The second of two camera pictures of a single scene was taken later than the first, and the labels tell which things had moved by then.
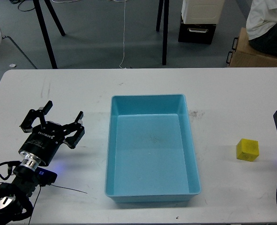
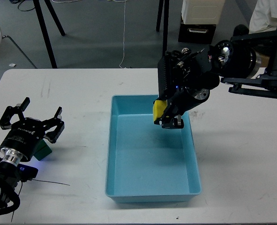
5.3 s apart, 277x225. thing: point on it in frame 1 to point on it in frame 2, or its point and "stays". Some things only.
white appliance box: [201, 11] stays
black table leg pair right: [165, 26] stays
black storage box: [196, 33] stays
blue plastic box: [151, 156] stays
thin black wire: [71, 189] to [67, 184]
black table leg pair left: [40, 14] stays
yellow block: [247, 149] to [159, 107]
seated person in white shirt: [267, 26] stays
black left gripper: [42, 144] to [25, 135]
